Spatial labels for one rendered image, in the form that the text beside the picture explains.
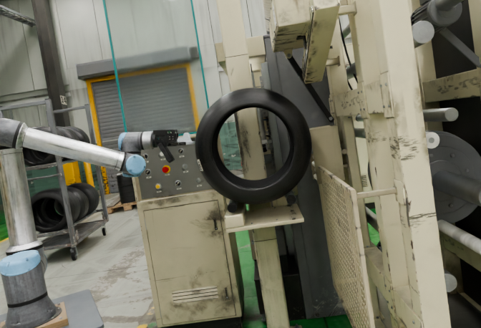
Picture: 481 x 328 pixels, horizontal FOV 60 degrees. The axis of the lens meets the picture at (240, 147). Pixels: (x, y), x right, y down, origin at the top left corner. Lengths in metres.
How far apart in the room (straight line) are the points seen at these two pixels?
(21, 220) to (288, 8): 1.45
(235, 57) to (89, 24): 10.04
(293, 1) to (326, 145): 0.84
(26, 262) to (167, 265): 1.08
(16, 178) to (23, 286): 0.47
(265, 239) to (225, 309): 0.63
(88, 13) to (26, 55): 2.03
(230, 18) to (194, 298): 1.71
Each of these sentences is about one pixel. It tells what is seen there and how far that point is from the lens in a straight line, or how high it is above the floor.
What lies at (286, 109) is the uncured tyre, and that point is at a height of 1.32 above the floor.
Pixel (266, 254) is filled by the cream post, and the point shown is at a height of 0.54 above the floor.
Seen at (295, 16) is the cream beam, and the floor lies 1.67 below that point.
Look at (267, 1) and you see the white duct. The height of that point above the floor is 2.04.
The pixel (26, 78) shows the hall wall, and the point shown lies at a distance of 12.80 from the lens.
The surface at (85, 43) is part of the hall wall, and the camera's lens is 12.17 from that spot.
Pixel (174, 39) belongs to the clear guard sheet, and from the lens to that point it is 2.70.
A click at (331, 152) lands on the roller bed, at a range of 2.28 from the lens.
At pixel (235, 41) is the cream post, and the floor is 1.73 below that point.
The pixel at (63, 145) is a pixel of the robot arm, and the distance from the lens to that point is 1.95.
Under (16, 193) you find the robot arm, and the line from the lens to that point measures 2.09.
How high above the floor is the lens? 1.28
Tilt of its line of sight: 3 degrees down
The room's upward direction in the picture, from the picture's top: 9 degrees counter-clockwise
